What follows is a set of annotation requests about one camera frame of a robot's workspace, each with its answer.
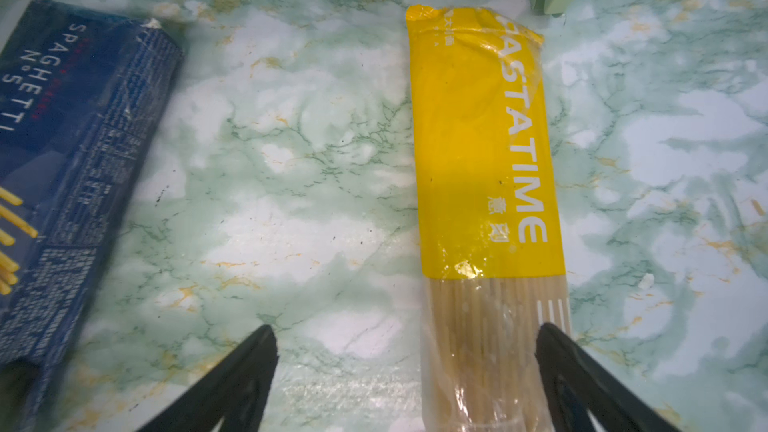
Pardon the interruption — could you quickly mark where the yellow spaghetti bag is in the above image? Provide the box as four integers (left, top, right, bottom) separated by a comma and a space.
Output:
406, 5, 571, 431

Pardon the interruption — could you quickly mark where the blue Barilla pasta box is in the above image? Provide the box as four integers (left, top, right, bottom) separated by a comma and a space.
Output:
1, 0, 183, 431

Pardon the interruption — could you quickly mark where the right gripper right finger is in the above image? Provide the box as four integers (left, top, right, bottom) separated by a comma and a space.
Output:
535, 323, 678, 432

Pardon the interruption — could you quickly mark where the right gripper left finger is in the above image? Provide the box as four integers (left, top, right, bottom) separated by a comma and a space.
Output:
141, 325, 279, 431

